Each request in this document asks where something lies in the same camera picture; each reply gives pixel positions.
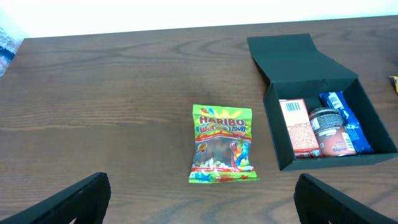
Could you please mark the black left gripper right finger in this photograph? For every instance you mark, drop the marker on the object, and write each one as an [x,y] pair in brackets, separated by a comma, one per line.
[318,202]

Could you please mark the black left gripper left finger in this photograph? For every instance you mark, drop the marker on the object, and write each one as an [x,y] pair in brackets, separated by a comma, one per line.
[83,202]

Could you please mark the brown Pringles can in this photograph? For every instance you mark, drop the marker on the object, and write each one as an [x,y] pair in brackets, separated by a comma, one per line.
[333,139]

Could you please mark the blue cookie packet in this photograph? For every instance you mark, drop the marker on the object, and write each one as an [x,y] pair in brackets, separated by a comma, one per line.
[337,101]

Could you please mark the black gift box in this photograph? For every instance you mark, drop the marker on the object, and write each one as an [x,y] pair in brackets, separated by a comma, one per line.
[297,70]

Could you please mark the yellow snack packet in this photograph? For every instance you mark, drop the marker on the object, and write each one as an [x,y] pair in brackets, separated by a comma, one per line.
[394,82]

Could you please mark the orange snack carton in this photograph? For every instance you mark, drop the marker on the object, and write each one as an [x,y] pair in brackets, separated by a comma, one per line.
[302,137]

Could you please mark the Haribo gummy worms bag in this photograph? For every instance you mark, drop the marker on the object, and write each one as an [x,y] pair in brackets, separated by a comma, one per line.
[223,140]

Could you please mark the blue white background object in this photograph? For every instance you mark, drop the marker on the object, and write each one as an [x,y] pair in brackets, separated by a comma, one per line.
[8,48]

